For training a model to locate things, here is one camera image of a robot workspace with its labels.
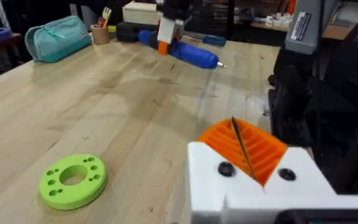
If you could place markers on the black box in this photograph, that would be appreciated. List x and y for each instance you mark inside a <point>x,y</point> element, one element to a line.
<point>127,31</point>

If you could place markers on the green disc with holes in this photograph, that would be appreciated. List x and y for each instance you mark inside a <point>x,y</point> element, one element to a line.
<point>73,182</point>

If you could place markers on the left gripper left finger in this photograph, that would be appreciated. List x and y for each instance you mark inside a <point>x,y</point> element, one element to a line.
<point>208,174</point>

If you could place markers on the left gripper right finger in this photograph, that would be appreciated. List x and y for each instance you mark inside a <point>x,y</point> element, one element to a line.
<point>300,174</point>

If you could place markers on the blue electric screwdriver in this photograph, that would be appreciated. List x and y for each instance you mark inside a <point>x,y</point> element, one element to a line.
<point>194,56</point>

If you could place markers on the brown cup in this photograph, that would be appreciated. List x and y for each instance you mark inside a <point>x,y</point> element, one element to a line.
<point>100,35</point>

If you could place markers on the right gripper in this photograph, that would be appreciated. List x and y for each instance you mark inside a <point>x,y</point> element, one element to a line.
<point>174,9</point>

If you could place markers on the teal zip bag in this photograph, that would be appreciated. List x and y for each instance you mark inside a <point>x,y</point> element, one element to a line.
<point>57,39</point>

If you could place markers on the heap of white blocks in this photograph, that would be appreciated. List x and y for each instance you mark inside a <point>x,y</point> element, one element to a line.
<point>278,20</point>

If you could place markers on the wooden fork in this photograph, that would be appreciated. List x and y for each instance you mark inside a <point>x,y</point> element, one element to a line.
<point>106,15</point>

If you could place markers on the pale wooden box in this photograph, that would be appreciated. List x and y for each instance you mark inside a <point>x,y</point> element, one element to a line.
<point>140,12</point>

